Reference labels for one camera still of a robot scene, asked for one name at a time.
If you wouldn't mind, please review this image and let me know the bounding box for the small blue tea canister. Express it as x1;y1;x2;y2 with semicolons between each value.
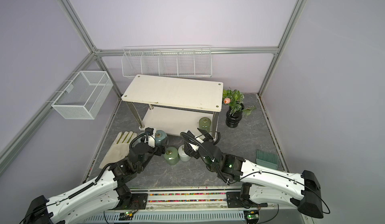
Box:
154;130;168;147

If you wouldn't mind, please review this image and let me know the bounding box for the large white tea canister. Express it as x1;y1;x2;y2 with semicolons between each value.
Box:
178;145;191;162

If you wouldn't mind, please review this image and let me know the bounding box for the large green tea canister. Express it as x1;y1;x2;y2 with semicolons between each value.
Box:
163;146;179;165

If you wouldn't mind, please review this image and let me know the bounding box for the small green tea canister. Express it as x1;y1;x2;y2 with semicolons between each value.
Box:
199;117;212;132

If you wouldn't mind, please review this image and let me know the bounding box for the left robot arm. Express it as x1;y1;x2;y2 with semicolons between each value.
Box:
21;131;168;224

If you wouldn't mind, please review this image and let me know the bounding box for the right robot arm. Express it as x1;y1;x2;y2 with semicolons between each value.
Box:
180;131;326;219

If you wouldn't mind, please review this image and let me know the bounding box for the white two-tier shelf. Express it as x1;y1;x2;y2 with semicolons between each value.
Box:
121;75;224;136

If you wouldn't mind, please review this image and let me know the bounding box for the cream green glove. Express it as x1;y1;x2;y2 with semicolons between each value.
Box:
99;131;138;169

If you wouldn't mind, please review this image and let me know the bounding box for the potted green plant black vase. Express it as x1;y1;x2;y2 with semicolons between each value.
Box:
222;89;256;128

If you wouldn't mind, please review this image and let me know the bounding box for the white mesh basket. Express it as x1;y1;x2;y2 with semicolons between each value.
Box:
51;71;113;120

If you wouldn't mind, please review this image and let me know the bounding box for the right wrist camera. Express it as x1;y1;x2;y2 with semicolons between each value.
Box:
183;130;203;152

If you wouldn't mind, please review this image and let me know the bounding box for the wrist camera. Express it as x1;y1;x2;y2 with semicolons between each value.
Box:
144;127;156;148
183;130;203;152

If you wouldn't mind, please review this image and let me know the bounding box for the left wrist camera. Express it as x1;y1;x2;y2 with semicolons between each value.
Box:
144;127;156;148

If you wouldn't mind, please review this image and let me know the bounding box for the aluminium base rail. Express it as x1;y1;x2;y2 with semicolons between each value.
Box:
60;187;313;224

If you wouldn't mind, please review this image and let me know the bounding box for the white wire wall rack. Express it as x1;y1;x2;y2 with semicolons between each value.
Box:
121;45;213;78

